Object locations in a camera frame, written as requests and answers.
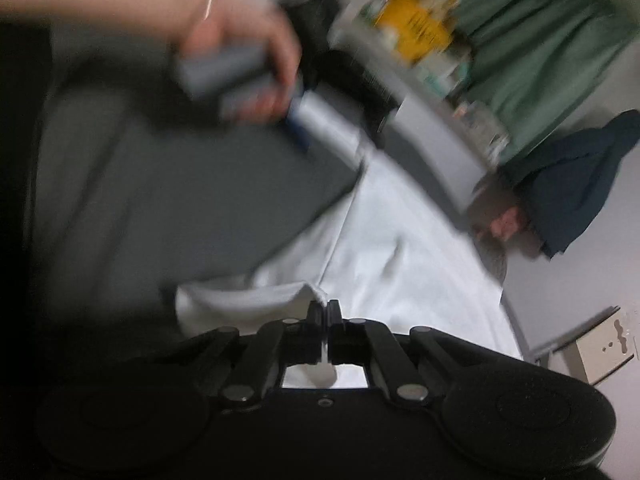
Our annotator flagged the person's left forearm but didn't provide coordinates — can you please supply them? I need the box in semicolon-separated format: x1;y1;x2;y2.
0;0;221;47

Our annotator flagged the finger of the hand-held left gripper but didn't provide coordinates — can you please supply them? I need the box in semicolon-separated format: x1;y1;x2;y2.
287;85;313;153

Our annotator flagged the woven stool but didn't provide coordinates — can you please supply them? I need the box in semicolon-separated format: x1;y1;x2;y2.
472;230;509;292

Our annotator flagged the person's left hand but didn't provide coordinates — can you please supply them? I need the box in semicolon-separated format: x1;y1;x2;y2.
182;5;303;123

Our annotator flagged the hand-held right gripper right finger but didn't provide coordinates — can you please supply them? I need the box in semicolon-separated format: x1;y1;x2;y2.
327;301;481;407

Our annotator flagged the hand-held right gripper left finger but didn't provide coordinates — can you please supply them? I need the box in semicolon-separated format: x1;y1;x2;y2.
175;302;325;407

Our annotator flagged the yellow box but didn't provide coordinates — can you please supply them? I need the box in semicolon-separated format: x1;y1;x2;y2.
369;0;467;69

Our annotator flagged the pale wooden chair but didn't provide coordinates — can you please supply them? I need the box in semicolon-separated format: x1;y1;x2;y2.
534;305;640;387

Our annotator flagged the white shirt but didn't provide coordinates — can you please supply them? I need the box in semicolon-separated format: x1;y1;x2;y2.
175;85;523;392

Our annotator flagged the grey window ledge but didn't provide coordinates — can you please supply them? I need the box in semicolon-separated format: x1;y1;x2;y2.
332;20;507;217

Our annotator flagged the dark teal jacket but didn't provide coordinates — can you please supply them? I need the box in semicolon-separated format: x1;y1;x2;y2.
500;109;640;259

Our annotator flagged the pink item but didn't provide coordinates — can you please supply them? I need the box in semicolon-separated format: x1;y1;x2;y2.
486;204;527;242

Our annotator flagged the green curtain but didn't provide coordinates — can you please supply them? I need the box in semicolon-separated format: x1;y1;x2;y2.
440;0;640;167

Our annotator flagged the clear plastic container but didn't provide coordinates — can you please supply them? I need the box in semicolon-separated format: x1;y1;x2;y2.
449;99;512;162

